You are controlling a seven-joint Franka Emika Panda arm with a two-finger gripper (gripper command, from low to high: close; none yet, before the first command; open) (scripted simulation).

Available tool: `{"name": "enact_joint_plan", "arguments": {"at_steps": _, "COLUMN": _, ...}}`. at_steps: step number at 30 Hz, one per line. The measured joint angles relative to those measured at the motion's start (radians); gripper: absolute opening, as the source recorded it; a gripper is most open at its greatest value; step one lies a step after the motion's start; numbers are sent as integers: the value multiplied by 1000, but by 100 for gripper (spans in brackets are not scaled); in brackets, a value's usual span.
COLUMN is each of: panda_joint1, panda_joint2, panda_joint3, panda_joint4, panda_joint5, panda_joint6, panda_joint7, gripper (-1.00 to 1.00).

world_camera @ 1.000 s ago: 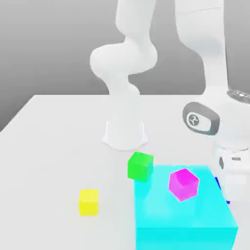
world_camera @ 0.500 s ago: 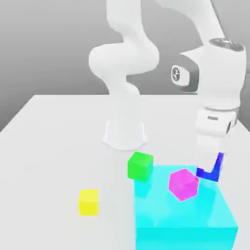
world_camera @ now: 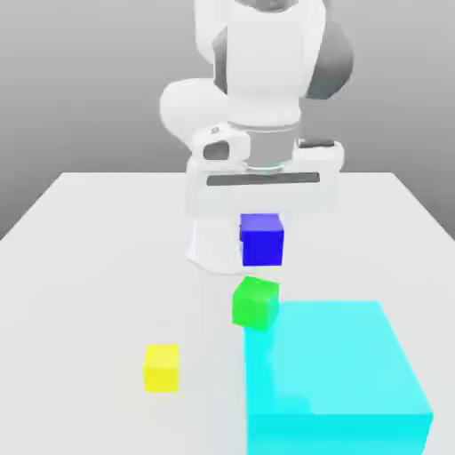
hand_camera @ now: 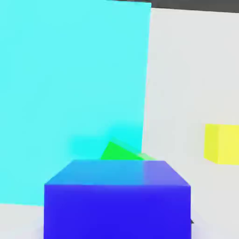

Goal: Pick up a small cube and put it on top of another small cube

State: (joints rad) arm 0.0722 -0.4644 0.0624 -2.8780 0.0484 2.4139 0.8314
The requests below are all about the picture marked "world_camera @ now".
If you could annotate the small blue cube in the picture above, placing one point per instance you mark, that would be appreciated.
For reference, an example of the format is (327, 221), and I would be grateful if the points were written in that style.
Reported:
(262, 245)

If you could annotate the large cyan box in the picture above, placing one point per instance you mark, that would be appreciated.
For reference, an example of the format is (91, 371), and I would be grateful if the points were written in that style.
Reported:
(337, 373)

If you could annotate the small yellow cube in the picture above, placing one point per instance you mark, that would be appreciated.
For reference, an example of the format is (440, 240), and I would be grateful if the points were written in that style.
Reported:
(161, 369)

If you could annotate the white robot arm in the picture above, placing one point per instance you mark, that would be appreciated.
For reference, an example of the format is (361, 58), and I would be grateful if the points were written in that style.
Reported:
(263, 71)

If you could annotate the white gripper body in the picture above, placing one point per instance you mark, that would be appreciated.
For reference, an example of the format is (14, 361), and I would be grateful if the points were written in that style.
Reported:
(261, 197)

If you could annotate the small green cube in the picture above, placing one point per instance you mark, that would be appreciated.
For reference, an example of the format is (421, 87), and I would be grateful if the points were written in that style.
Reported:
(254, 305)

